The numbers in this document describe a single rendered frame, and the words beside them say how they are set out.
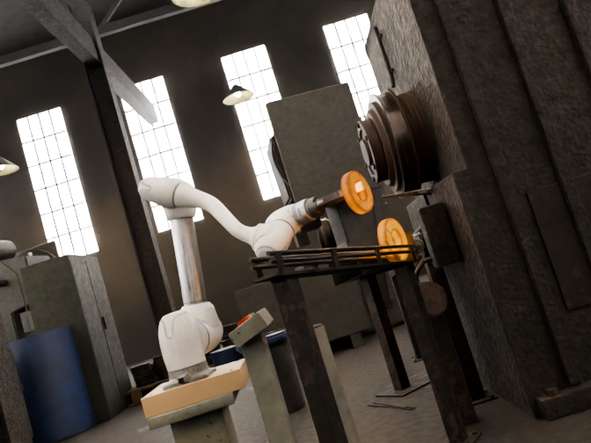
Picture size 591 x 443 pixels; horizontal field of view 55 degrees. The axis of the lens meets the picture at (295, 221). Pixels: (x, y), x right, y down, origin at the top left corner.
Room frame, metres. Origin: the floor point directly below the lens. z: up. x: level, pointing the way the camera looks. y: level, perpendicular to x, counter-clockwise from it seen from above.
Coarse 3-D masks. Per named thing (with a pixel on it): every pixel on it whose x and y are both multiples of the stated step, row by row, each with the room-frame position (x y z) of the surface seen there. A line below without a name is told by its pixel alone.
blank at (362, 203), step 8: (344, 176) 1.97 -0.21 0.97; (352, 176) 1.98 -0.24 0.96; (360, 176) 2.02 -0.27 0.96; (344, 184) 1.95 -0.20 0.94; (352, 184) 1.96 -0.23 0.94; (344, 192) 1.95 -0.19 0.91; (352, 192) 1.94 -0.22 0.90; (360, 192) 2.04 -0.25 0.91; (368, 192) 2.04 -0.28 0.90; (352, 200) 1.94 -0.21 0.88; (360, 200) 1.97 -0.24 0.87; (368, 200) 2.02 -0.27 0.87; (352, 208) 1.96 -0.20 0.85; (360, 208) 1.96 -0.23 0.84; (368, 208) 2.00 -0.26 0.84
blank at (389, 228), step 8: (384, 224) 1.91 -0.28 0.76; (392, 224) 1.95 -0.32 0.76; (384, 232) 1.90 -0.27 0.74; (392, 232) 1.97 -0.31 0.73; (400, 232) 1.99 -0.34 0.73; (384, 240) 1.89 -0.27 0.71; (392, 240) 1.92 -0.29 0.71; (400, 240) 1.98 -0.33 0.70; (400, 248) 1.96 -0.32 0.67; (392, 256) 1.91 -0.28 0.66; (400, 256) 1.94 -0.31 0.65
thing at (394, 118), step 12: (372, 96) 2.37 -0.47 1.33; (384, 96) 2.31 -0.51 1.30; (384, 108) 2.24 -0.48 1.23; (396, 108) 2.24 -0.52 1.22; (396, 120) 2.22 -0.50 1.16; (396, 132) 2.22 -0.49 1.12; (408, 132) 2.22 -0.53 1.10; (396, 144) 2.22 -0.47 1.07; (408, 144) 2.23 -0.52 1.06; (408, 156) 2.24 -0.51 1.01; (408, 168) 2.27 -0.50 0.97; (408, 180) 2.32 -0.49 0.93; (396, 192) 2.54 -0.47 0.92
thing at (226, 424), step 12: (228, 408) 2.34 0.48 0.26; (192, 420) 2.17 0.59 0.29; (204, 420) 2.17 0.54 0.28; (216, 420) 2.17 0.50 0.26; (228, 420) 2.25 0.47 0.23; (180, 432) 2.16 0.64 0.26; (192, 432) 2.16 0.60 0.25; (204, 432) 2.17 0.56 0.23; (216, 432) 2.17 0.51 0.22; (228, 432) 2.18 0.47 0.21
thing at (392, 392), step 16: (352, 272) 3.05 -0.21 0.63; (368, 272) 2.78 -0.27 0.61; (368, 288) 2.88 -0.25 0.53; (368, 304) 2.91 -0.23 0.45; (384, 320) 2.88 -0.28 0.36; (384, 336) 2.87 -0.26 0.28; (384, 352) 2.90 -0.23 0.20; (400, 368) 2.88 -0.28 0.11; (400, 384) 2.87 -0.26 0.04; (416, 384) 2.90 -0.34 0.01
